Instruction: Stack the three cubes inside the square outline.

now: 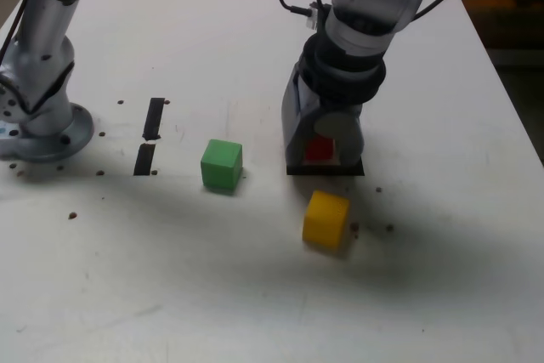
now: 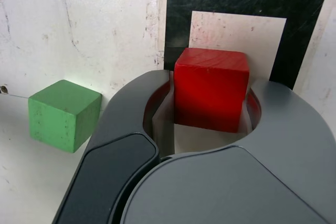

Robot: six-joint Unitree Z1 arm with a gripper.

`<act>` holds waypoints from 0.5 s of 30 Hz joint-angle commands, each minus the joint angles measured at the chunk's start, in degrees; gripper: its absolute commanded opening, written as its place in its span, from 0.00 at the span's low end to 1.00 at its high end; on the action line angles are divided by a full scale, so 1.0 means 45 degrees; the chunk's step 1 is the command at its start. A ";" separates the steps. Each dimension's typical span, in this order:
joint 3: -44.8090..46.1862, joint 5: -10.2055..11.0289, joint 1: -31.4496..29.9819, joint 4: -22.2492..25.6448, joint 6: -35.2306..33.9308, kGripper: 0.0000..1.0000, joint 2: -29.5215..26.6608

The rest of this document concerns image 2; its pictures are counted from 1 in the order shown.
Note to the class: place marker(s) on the red cube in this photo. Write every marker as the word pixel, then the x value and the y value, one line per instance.
pixel 210 95

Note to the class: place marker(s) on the green cube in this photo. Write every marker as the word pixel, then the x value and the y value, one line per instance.
pixel 63 113

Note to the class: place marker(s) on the black tape square outline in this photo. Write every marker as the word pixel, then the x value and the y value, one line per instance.
pixel 178 11

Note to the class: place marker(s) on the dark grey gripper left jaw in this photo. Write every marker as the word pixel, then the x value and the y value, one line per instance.
pixel 115 161

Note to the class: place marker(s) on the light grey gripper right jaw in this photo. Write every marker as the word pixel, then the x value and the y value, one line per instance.
pixel 249 182

